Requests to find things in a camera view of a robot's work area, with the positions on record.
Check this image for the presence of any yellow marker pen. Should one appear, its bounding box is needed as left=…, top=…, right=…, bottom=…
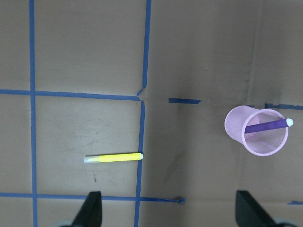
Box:
left=83, top=152, right=144, bottom=164

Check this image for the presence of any pink mesh cup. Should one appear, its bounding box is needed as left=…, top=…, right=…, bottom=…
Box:
left=224, top=105, right=289, bottom=157

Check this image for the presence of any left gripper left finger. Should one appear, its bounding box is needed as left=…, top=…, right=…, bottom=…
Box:
left=72, top=191, right=102, bottom=227

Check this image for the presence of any purple marker pen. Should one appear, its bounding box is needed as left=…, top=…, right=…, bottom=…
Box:
left=244, top=118, right=294, bottom=134

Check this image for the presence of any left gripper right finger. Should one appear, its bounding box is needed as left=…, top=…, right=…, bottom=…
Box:
left=235, top=190, right=278, bottom=227

